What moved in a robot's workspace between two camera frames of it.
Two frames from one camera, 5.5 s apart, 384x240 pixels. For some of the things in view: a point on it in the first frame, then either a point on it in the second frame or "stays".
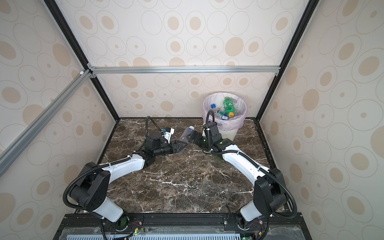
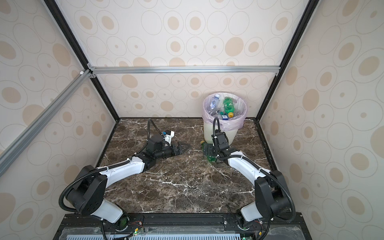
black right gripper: [199, 135] → [210, 149]
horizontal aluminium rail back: [183, 69] stays
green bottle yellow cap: [229, 106] stays
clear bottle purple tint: [186, 132] → [214, 105]
